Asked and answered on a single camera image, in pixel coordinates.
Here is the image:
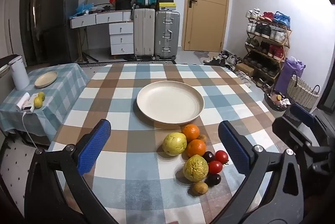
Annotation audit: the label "rows of shoes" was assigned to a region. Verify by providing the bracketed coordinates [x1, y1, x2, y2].
[245, 8, 291, 83]

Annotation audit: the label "black basket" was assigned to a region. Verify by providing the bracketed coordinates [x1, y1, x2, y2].
[264, 89, 292, 112]

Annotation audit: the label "silver suitcase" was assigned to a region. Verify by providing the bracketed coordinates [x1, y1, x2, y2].
[154, 10, 180, 59]

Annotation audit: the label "white cable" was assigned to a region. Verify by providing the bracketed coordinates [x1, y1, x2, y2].
[22, 111, 38, 148]

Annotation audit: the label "metal shoe rack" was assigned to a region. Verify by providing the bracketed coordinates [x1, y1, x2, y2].
[245, 13, 292, 86]

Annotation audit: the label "orange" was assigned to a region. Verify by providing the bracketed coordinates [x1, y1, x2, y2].
[182, 124, 200, 142]
[186, 139, 207, 158]

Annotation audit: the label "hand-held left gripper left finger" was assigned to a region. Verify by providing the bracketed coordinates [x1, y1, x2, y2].
[24, 119, 123, 224]

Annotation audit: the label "white vanity desk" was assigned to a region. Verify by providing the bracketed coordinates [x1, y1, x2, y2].
[69, 10, 135, 59]

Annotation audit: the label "small cream plate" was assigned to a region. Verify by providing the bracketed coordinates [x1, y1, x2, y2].
[35, 71, 58, 88]

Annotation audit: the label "blue plastic bag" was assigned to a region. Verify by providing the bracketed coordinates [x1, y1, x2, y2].
[76, 3, 95, 14]

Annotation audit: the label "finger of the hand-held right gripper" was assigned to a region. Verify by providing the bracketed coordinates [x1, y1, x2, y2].
[289, 104, 318, 130]
[272, 116, 314, 151]

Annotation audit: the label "smooth yellow guava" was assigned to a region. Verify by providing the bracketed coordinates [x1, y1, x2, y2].
[162, 132, 188, 156]

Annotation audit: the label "wicker basket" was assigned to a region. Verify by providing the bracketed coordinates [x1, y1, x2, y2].
[286, 71, 320, 112]

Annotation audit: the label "purple bag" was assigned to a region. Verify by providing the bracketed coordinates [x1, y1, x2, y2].
[274, 57, 305, 95]

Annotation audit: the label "white lidded canister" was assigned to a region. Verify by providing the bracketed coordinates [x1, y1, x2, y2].
[8, 55, 30, 90]

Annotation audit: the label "bumpy yellow guava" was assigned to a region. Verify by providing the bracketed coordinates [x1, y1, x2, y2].
[183, 155, 209, 183]

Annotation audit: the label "pile of shoes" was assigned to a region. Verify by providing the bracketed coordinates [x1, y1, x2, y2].
[203, 50, 244, 67]

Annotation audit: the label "large cream plate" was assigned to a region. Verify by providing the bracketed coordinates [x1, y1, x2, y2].
[136, 81, 205, 124]

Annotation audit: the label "grey fridge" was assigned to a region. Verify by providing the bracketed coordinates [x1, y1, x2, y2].
[39, 0, 80, 65]

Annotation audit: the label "white suitcase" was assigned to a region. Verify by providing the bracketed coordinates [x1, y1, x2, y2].
[133, 8, 156, 57]

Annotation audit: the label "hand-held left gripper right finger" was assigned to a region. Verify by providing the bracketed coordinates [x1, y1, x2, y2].
[209, 121, 305, 224]

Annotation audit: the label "red tomato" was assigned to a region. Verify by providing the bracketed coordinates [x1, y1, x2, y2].
[215, 150, 229, 165]
[208, 160, 223, 174]

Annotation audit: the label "small cardboard box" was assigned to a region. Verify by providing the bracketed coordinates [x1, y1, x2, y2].
[236, 63, 255, 78]

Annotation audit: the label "wooden door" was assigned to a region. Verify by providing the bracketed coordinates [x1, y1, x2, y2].
[183, 0, 231, 52]

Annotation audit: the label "yellow shoe box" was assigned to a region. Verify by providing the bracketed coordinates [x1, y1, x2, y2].
[156, 2, 176, 11]

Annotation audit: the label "white charging device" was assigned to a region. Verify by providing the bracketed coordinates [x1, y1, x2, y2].
[16, 92, 36, 112]

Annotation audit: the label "brown blue checked tablecloth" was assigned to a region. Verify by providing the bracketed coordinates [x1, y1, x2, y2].
[47, 63, 283, 224]

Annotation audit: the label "blue checked cloth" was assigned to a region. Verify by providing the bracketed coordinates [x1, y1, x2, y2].
[0, 63, 89, 139]

